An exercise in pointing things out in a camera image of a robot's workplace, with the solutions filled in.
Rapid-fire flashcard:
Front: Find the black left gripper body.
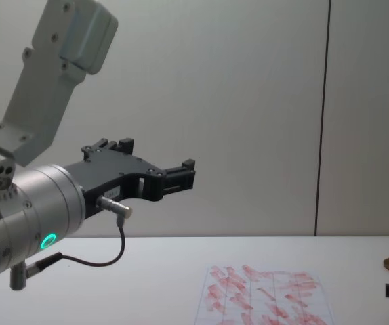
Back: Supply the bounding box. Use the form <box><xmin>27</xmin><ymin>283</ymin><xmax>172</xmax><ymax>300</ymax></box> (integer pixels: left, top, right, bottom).
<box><xmin>63</xmin><ymin>151</ymin><xmax>165</xmax><ymax>221</ymax></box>

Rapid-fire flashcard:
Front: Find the white paper with red marks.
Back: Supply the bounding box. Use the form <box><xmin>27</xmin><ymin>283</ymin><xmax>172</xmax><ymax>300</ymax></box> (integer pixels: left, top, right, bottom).
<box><xmin>194</xmin><ymin>264</ymin><xmax>335</xmax><ymax>325</ymax></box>

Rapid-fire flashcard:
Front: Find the thin dark cable with silver plug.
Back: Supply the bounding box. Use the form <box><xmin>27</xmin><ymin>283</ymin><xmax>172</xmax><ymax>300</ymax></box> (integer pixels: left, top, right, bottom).
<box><xmin>24</xmin><ymin>195</ymin><xmax>134</xmax><ymax>278</ymax></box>

